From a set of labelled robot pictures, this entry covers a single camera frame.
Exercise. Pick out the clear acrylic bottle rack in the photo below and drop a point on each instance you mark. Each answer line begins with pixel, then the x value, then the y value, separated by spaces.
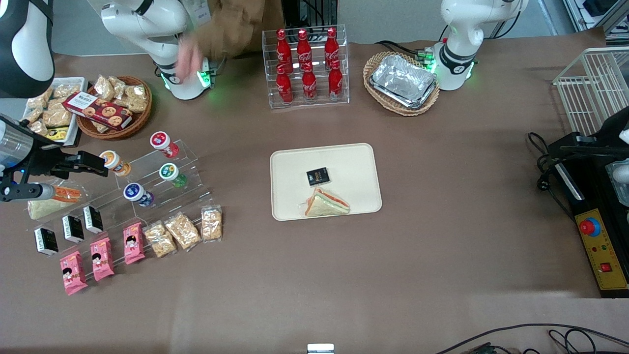
pixel 304 96

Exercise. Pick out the aluminium foil tray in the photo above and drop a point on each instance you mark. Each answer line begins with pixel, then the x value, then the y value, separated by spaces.
pixel 403 81

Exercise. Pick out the black background equipment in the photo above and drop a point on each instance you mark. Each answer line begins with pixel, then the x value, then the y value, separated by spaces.
pixel 314 12

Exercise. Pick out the blue gum bottle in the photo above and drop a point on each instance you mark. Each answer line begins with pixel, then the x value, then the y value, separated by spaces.
pixel 138 194

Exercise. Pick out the red cola bottle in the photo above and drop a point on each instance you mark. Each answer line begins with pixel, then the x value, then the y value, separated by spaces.
pixel 309 86
pixel 303 46
pixel 335 83
pixel 331 45
pixel 283 46
pixel 284 88

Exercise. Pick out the red gum bottle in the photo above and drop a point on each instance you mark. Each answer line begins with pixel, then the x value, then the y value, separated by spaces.
pixel 164 144

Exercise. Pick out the small silver white device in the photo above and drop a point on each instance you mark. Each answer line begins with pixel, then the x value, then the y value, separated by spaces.
pixel 320 349

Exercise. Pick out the red cookie box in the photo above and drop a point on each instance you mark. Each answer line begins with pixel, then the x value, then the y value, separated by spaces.
pixel 98 110

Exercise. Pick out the clear snack bag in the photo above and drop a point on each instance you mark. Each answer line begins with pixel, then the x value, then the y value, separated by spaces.
pixel 37 127
pixel 136 98
pixel 38 100
pixel 118 87
pixel 58 115
pixel 104 87
pixel 66 91

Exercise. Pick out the dark brown wicker basket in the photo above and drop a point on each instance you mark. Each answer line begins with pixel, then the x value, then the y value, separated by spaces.
pixel 137 123

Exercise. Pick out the beige serving tray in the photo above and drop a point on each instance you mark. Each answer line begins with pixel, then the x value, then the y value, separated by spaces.
pixel 354 167

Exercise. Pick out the wrapped triangle sandwich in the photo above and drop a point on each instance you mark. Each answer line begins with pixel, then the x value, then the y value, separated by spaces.
pixel 49 209
pixel 327 204

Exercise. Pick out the metal background shelf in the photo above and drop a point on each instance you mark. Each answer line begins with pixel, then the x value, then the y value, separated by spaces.
pixel 604 14

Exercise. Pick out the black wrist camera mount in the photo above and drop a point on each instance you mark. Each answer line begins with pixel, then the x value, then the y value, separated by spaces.
pixel 24 192

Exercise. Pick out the clear cracker bag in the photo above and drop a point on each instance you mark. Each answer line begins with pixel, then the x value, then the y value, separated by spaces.
pixel 183 231
pixel 159 239
pixel 212 223

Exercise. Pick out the pink snack pack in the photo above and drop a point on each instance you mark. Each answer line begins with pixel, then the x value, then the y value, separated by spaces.
pixel 101 259
pixel 133 243
pixel 73 273

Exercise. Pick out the brown sleeved forearm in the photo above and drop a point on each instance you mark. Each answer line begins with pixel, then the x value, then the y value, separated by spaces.
pixel 236 24

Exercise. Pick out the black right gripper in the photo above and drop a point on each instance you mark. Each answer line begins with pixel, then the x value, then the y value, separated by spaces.
pixel 44 159

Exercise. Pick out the black yellow control box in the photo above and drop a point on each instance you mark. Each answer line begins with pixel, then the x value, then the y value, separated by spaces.
pixel 597 211

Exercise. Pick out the person's hand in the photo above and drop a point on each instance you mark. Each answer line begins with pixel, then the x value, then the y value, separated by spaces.
pixel 189 59

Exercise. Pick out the red emergency stop button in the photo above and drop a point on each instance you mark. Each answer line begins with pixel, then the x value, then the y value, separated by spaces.
pixel 589 226

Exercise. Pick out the yellow snack packet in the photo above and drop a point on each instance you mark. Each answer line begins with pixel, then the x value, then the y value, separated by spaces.
pixel 58 134

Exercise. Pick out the light wicker basket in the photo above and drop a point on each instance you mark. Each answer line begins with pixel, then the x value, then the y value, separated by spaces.
pixel 376 96

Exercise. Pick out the green gum bottle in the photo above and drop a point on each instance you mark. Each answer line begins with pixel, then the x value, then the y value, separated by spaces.
pixel 173 175

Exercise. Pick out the clear acrylic step display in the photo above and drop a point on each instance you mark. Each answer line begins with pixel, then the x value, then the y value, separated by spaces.
pixel 194 172

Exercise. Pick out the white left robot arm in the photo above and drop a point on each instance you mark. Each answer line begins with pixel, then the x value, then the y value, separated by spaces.
pixel 464 44

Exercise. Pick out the small black gold-print box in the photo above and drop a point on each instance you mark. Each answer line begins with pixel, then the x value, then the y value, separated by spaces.
pixel 318 177

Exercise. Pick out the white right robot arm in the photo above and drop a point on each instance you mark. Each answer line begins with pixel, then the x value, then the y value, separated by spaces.
pixel 147 24

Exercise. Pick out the white rectangular snack tray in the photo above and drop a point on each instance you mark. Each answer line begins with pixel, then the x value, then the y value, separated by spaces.
pixel 76 83

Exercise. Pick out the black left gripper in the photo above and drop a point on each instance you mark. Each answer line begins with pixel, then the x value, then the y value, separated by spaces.
pixel 600 143

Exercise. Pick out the orange gum bottle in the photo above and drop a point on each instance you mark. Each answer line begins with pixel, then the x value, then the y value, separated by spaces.
pixel 117 163

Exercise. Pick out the black white snack box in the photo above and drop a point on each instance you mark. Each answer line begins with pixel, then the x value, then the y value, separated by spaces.
pixel 73 229
pixel 46 241
pixel 93 219

